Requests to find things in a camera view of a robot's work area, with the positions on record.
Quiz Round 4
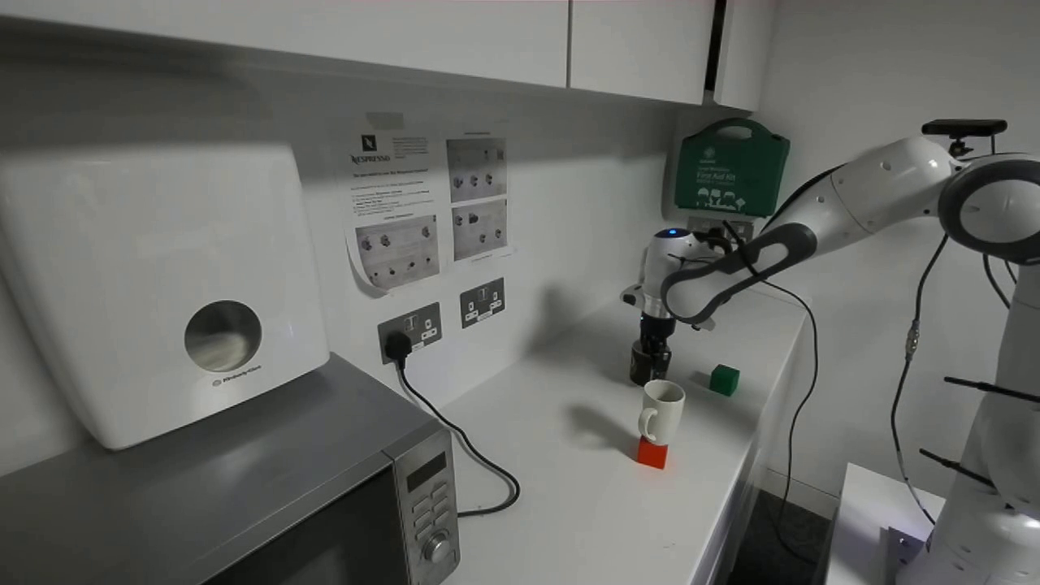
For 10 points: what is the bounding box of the grey microwave oven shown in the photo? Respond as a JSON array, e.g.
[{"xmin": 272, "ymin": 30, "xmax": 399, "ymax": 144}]
[{"xmin": 0, "ymin": 355, "xmax": 464, "ymax": 585}]

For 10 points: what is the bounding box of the green first aid box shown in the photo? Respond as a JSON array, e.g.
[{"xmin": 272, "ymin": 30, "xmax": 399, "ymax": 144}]
[{"xmin": 670, "ymin": 115, "xmax": 794, "ymax": 221}]

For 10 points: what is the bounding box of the empty double wall socket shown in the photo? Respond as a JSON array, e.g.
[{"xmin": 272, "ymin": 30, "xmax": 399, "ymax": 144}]
[{"xmin": 459, "ymin": 276, "xmax": 509, "ymax": 330}]

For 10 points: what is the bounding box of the green cube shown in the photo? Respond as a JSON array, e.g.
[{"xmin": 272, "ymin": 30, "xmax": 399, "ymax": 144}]
[{"xmin": 708, "ymin": 361, "xmax": 743, "ymax": 398}]

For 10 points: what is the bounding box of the orange cube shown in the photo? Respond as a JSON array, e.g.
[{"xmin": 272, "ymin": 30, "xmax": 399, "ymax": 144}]
[{"xmin": 632, "ymin": 435, "xmax": 672, "ymax": 470}]

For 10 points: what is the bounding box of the white wall cabinet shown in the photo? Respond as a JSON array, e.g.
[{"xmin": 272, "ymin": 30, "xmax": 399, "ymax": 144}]
[
  {"xmin": 0, "ymin": 0, "xmax": 572, "ymax": 92},
  {"xmin": 570, "ymin": 0, "xmax": 718, "ymax": 109}
]

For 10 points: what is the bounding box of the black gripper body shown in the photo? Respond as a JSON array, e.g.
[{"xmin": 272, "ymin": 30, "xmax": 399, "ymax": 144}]
[{"xmin": 632, "ymin": 313, "xmax": 680, "ymax": 355}]

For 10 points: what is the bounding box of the white cup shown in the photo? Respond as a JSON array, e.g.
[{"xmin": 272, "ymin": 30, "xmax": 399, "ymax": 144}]
[{"xmin": 632, "ymin": 377, "xmax": 689, "ymax": 445}]

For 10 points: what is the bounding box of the white robot base table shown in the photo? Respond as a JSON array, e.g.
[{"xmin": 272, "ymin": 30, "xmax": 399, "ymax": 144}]
[{"xmin": 824, "ymin": 463, "xmax": 955, "ymax": 585}]

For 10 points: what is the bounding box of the wall socket with plug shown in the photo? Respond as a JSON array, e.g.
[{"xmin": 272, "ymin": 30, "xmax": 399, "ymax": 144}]
[{"xmin": 373, "ymin": 298, "xmax": 446, "ymax": 367}]

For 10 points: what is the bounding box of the white paper towel dispenser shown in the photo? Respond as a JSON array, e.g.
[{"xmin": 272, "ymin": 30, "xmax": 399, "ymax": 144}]
[{"xmin": 0, "ymin": 141, "xmax": 333, "ymax": 455}]

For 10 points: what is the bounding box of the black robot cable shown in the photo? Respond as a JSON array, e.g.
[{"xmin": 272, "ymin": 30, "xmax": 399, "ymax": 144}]
[
  {"xmin": 708, "ymin": 221, "xmax": 824, "ymax": 515},
  {"xmin": 886, "ymin": 231, "xmax": 952, "ymax": 530}
]

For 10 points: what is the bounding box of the text instruction poster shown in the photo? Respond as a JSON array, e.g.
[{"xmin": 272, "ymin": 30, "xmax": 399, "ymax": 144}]
[{"xmin": 343, "ymin": 127, "xmax": 442, "ymax": 221}]

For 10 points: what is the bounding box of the black microwave power cable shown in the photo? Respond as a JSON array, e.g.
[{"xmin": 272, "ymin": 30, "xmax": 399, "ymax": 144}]
[{"xmin": 380, "ymin": 327, "xmax": 523, "ymax": 521}]

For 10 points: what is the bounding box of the small photo poster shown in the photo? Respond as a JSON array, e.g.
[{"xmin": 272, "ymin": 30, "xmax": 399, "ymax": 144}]
[
  {"xmin": 446, "ymin": 134, "xmax": 509, "ymax": 206},
  {"xmin": 448, "ymin": 194, "xmax": 509, "ymax": 262}
]

